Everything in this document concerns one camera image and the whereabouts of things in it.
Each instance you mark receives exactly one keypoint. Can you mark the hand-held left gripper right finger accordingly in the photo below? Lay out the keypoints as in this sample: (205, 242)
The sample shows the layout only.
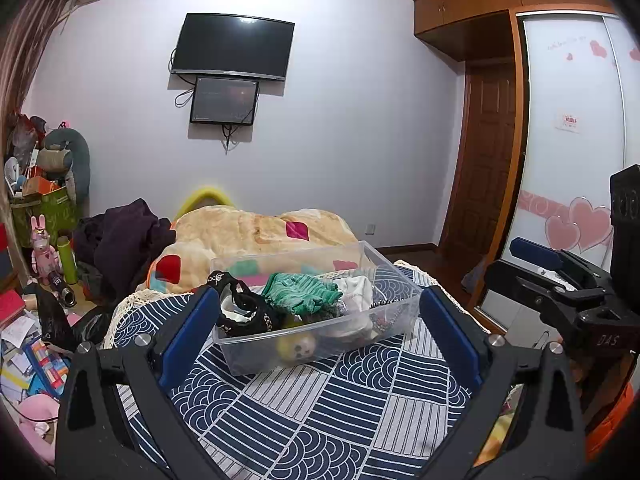
(452, 332)

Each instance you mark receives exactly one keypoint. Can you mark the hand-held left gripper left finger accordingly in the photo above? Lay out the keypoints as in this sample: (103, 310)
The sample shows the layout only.
(192, 332)

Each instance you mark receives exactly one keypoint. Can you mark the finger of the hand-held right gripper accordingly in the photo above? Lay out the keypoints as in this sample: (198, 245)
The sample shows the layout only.
(515, 285)
(537, 255)

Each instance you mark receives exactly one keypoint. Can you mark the black trimmed cream cloth pouch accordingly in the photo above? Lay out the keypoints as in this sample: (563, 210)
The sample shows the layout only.
(235, 305)

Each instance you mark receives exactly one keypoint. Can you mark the clear plastic storage box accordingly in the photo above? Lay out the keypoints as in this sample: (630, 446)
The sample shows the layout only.
(260, 355)

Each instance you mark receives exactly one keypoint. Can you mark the floral cream cloth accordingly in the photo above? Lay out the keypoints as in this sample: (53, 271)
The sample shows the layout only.
(357, 295)

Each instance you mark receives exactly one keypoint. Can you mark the yellow round plush face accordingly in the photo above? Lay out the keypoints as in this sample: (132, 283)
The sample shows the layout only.
(297, 347)

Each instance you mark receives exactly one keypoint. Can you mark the green knitted cloth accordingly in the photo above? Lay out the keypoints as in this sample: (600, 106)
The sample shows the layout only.
(300, 292)

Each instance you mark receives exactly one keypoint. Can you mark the brown wooden door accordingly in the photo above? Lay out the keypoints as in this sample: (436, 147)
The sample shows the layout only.
(485, 160)

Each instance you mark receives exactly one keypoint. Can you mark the dark clothes pile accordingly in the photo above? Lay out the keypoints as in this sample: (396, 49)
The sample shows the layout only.
(125, 245)

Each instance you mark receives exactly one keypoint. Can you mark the beige blanket with coloured patches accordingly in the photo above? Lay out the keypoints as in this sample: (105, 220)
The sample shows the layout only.
(240, 230)

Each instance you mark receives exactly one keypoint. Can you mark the white red paper sticker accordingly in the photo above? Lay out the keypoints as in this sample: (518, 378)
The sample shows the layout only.
(569, 122)

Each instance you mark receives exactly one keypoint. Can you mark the black flashlight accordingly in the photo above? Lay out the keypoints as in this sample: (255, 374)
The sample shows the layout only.
(62, 290)

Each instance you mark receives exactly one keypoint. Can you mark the yellow plush pillow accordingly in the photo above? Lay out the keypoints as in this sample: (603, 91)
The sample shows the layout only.
(200, 195)

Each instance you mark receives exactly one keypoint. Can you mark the black plastic bag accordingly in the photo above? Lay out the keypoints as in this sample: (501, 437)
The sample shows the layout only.
(55, 325)

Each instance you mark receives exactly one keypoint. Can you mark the green bottle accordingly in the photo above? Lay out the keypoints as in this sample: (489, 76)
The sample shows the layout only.
(66, 260)

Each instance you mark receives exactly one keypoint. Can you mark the blue white patterned cloth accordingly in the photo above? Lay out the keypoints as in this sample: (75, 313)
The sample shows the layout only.
(310, 435)

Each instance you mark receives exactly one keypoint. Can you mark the pile of papers and books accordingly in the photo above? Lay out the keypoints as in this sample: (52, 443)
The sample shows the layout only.
(30, 360)

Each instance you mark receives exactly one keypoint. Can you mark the pink rabbit figure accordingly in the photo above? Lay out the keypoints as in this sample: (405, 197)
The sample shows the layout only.
(44, 255)

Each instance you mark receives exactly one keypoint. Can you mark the pink plush toy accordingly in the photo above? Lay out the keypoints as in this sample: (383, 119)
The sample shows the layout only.
(37, 410)

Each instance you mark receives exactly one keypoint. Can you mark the white wardrobe door with hearts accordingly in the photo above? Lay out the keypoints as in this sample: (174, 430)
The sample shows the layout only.
(565, 75)

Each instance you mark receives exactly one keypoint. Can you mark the red book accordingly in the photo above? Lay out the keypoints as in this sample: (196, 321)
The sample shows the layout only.
(11, 304)

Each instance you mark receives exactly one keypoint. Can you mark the green storage box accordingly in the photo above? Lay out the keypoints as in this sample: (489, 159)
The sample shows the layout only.
(55, 210)

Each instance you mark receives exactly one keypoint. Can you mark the grey long plush toy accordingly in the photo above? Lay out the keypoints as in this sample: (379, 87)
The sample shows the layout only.
(80, 160)

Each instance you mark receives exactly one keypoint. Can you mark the small white fan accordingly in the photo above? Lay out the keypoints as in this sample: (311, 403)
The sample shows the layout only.
(12, 172)

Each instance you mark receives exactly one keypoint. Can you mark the wooden overhead cabinet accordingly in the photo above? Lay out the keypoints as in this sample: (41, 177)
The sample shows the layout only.
(465, 5)

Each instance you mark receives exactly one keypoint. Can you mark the brown striped curtain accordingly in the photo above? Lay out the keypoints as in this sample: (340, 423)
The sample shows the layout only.
(30, 35)

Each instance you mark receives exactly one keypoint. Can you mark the small black wall monitor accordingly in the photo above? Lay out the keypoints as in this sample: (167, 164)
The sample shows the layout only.
(224, 100)

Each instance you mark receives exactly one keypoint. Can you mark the black wall television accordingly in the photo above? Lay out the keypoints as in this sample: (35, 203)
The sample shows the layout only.
(232, 45)

